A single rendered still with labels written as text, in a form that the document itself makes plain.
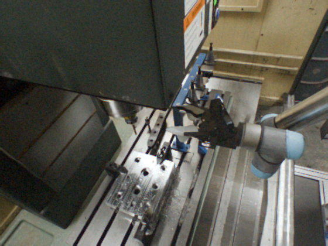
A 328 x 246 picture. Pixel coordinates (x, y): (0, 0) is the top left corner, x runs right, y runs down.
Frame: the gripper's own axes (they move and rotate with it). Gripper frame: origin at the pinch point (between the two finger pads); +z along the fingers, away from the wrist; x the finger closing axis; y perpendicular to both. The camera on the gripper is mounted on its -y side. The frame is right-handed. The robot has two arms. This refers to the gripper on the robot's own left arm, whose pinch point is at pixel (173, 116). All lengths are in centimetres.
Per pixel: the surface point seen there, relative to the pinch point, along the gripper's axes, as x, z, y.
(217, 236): -11, -24, 68
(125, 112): -6.7, 11.9, -5.3
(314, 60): 186, -91, 80
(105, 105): -7.8, 16.7, -7.8
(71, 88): -12.1, 21.1, -16.0
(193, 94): 28.0, 0.1, 14.8
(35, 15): -12.1, 20.5, -32.5
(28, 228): -39, 86, 86
